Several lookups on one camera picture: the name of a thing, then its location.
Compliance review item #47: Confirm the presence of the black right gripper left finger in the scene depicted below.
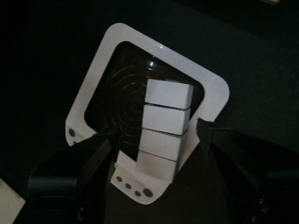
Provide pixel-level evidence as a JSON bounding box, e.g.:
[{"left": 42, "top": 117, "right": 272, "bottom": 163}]
[{"left": 25, "top": 124, "right": 121, "bottom": 224}]

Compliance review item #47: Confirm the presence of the white square plate black centre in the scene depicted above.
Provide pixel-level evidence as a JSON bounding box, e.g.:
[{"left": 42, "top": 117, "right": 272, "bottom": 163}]
[{"left": 63, "top": 22, "right": 230, "bottom": 206}]

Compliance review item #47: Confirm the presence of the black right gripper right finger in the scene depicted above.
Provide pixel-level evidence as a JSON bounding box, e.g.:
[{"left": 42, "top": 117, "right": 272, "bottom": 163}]
[{"left": 194, "top": 117, "right": 299, "bottom": 224}]

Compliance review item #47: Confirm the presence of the white sushi roll block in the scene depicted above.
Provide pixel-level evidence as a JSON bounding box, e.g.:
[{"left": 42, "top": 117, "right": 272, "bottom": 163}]
[
  {"left": 140, "top": 103, "right": 192, "bottom": 137},
  {"left": 137, "top": 128, "right": 186, "bottom": 162},
  {"left": 134, "top": 150, "right": 180, "bottom": 185},
  {"left": 144, "top": 78, "right": 194, "bottom": 110}
]

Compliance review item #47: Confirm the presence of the pale beige object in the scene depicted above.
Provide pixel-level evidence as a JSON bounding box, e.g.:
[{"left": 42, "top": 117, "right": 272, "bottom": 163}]
[{"left": 0, "top": 178, "right": 26, "bottom": 224}]

